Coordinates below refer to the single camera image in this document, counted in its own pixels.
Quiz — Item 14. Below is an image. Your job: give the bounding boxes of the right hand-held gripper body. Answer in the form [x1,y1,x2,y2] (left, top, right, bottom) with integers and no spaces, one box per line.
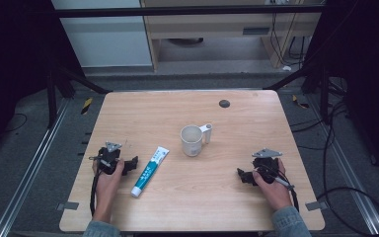
[251,147,284,186]

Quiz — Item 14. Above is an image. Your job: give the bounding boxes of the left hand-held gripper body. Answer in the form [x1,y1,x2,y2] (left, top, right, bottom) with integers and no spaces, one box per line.
[97,141,123,176]

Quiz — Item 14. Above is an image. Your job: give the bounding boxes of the white and teal toothpaste tube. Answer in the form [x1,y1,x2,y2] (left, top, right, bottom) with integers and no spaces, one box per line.
[130,145,171,198]

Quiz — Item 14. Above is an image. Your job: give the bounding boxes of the white cup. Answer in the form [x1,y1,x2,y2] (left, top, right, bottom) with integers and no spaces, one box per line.
[180,122,214,158]

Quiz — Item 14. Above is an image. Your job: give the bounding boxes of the person's left hand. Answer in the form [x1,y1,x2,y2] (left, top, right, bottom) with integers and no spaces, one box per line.
[92,158,126,202]

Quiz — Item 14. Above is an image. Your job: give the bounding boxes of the person's right hand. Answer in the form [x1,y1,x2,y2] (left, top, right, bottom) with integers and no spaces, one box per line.
[252,158,294,212]

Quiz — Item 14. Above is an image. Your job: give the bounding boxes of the yellow and black tape strip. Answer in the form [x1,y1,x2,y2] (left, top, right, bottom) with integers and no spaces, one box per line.
[80,97,94,116]
[291,94,311,110]

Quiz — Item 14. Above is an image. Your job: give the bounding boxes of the black metal stand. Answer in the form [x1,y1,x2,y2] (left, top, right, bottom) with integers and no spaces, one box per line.
[43,55,114,130]
[263,60,348,125]

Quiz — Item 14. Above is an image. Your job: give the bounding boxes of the white cabinet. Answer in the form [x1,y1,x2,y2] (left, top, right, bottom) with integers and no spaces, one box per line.
[50,0,154,69]

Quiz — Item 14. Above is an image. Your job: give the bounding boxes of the dark curtain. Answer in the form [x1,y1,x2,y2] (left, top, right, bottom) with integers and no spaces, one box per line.
[304,0,379,186]
[0,0,87,162]

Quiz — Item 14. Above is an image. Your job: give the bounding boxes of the light wooden desk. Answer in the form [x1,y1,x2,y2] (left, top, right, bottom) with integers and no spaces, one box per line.
[140,0,325,72]

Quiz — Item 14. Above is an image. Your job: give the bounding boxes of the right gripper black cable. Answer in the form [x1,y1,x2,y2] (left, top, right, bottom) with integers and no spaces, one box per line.
[255,163,301,212]

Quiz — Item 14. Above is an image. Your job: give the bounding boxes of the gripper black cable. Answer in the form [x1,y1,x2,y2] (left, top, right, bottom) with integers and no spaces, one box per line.
[255,163,301,212]
[88,155,113,217]

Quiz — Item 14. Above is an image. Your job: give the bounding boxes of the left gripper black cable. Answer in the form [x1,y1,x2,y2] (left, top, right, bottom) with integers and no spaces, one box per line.
[88,155,113,217]

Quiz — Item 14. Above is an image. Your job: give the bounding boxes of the black floor cable loop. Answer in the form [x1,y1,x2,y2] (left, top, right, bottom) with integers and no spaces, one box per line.
[289,100,379,237]

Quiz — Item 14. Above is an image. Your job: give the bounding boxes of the grey metal table bracket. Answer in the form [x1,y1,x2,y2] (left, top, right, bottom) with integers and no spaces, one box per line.
[305,200,330,212]
[56,200,80,211]

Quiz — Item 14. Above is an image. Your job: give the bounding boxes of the aluminium floor rail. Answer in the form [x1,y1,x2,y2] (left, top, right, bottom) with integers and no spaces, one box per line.
[0,98,71,237]
[307,94,379,237]

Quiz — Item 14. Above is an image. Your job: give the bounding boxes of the thin black floor cable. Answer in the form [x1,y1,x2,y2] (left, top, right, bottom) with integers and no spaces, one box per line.
[1,113,29,135]

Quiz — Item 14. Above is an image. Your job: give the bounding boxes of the hanging black desk cables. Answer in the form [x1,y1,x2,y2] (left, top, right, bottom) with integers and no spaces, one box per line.
[268,12,308,67]

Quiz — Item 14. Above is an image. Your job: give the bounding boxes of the black horizontal frame bar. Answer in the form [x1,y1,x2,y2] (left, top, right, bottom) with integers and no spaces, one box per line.
[54,4,326,19]

